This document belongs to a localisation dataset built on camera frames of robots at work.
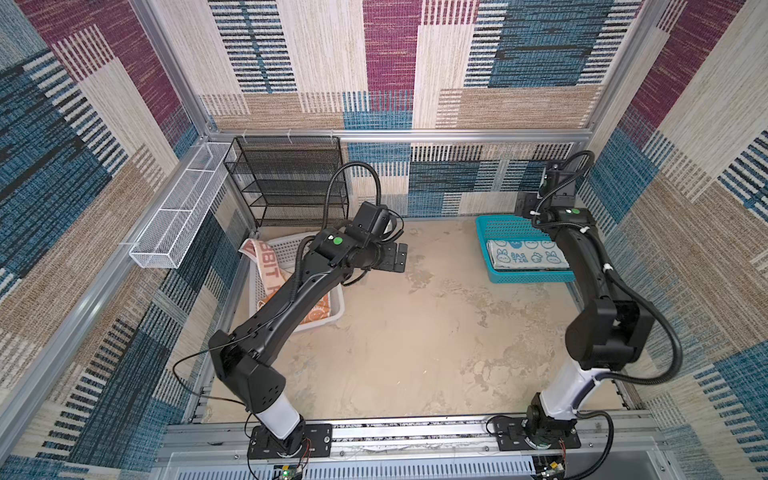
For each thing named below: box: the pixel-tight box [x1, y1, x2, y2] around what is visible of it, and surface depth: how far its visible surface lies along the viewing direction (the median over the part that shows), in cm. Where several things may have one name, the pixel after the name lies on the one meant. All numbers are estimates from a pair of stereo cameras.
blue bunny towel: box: [487, 240, 570, 270], surface depth 108 cm
